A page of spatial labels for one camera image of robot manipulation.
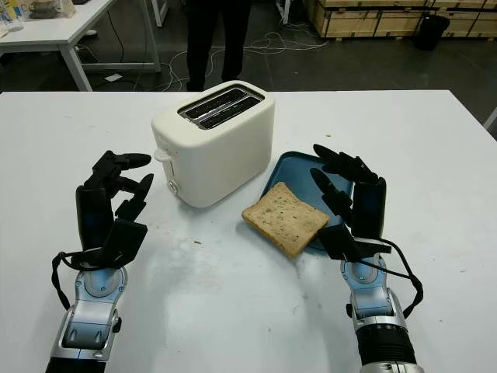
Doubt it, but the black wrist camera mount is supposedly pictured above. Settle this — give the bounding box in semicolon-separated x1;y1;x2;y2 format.
318;226;392;260
77;218;149;270

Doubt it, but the black waste bin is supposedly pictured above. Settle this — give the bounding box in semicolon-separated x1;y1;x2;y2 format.
414;14;450;51

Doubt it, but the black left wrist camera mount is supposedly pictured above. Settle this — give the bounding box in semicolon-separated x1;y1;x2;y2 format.
77;218;149;270

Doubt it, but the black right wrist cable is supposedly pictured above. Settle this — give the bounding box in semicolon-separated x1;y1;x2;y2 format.
341;240;425;319

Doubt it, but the white office table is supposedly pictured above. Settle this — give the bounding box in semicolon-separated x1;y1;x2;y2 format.
0;0;162;92

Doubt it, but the white two-slot toaster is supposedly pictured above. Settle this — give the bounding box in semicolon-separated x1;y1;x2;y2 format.
150;80;277;210

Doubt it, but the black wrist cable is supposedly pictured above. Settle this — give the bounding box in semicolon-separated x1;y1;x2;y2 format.
50;250;117;312
341;240;425;319

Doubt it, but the clear plastic bag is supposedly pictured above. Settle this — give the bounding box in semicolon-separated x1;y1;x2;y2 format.
29;0;77;19

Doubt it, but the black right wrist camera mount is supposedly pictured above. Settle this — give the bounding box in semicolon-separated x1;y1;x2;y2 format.
318;226;392;260

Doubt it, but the dark blue plastic tray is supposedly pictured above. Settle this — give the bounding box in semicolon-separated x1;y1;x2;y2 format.
258;150;360;256

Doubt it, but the white floor cable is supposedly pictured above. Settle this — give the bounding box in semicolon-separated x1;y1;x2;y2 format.
166;30;329;90

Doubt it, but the person in dark clothes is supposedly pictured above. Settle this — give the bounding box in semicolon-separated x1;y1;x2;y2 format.
186;0;249;92

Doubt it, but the brown bread slice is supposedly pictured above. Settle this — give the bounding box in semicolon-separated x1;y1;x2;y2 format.
241;182;331;259

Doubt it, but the white metal frame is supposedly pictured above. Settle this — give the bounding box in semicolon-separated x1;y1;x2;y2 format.
483;106;497;139

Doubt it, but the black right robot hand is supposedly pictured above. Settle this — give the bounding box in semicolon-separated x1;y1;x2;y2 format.
309;143;388;239

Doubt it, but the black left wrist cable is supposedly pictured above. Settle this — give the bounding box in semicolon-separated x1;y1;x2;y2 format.
50;250;117;312

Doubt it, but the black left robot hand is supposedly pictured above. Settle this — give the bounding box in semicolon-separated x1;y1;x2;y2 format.
75;150;155;253

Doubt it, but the clear bottle yellow label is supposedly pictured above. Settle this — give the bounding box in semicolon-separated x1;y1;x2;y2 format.
0;0;26;32

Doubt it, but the wooden shipping crate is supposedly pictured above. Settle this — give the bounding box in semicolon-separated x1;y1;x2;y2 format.
425;0;497;40
312;0;430;40

